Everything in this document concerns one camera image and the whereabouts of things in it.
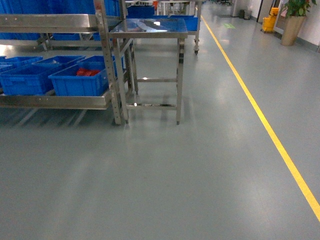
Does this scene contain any blue plastic bin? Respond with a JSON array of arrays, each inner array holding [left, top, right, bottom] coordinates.
[[0, 64, 62, 96]]

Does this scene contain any blue bin with red parts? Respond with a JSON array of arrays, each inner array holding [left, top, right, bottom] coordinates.
[[48, 61, 109, 97]]

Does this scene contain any tall planter with plant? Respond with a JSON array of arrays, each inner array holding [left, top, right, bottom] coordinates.
[[281, 0, 317, 46]]

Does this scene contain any yellow mop bucket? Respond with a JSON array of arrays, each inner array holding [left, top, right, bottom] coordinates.
[[261, 7, 279, 33]]

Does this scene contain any small stainless steel table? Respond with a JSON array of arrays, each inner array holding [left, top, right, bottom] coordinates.
[[109, 18, 188, 125]]

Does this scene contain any steel shelving rack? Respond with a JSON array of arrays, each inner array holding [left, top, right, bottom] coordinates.
[[0, 0, 132, 125]]

